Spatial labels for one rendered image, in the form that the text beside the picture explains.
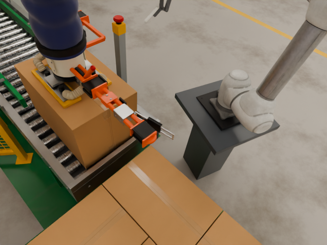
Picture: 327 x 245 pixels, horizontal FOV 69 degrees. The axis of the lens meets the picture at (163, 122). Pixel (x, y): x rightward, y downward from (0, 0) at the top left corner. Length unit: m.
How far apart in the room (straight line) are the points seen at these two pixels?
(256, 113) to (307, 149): 1.53
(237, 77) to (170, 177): 0.70
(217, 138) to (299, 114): 1.72
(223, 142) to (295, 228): 1.10
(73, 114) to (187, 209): 0.80
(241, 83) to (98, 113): 0.78
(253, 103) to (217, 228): 0.70
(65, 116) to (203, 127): 0.78
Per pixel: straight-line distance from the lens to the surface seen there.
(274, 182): 2.38
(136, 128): 0.97
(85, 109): 1.26
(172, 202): 1.43
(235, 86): 1.39
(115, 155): 1.48
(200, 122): 1.49
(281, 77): 1.23
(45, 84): 1.41
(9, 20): 2.89
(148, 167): 1.51
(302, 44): 1.18
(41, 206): 2.12
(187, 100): 1.59
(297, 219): 2.33
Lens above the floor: 1.89
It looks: 52 degrees down
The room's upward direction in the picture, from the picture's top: 9 degrees clockwise
